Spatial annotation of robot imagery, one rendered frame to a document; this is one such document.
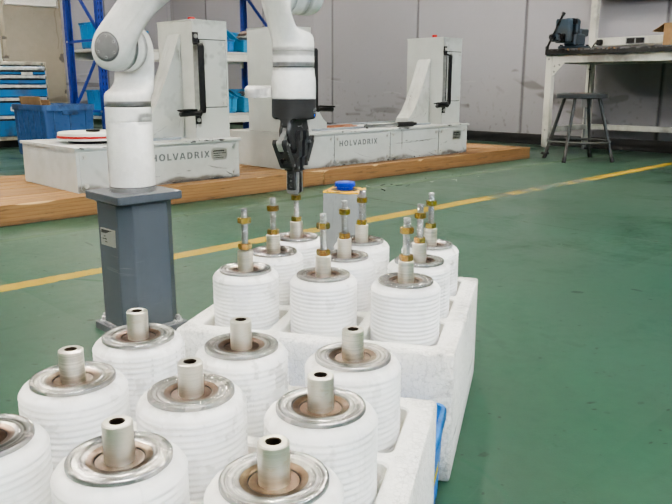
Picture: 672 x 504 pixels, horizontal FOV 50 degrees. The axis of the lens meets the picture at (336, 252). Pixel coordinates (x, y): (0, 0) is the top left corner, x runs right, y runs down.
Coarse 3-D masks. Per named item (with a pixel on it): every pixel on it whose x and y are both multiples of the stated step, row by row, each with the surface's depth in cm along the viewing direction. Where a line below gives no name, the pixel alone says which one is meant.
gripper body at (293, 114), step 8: (272, 104) 121; (280, 104) 119; (288, 104) 118; (296, 104) 118; (304, 104) 119; (312, 104) 120; (272, 112) 121; (280, 112) 119; (288, 112) 119; (296, 112) 119; (304, 112) 119; (312, 112) 120; (280, 120) 120; (288, 120) 119; (296, 120) 120; (304, 120) 124; (280, 128) 119; (288, 128) 119; (296, 128) 121; (304, 128) 124; (288, 136) 119
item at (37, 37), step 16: (0, 0) 642; (0, 16) 645; (16, 16) 653; (32, 16) 662; (48, 16) 672; (0, 32) 650; (16, 32) 655; (32, 32) 665; (48, 32) 675; (16, 48) 657; (32, 48) 667; (48, 48) 677; (48, 64) 680; (64, 64) 691; (48, 80) 682; (64, 80) 693; (64, 96) 695
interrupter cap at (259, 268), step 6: (228, 264) 107; (234, 264) 107; (258, 264) 107; (264, 264) 107; (222, 270) 103; (228, 270) 104; (234, 270) 105; (258, 270) 104; (264, 270) 104; (270, 270) 104; (234, 276) 102; (240, 276) 101; (246, 276) 102
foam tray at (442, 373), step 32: (192, 320) 105; (288, 320) 105; (448, 320) 105; (192, 352) 102; (288, 352) 98; (416, 352) 93; (448, 352) 92; (416, 384) 94; (448, 384) 93; (448, 416) 94; (448, 448) 95; (448, 480) 96
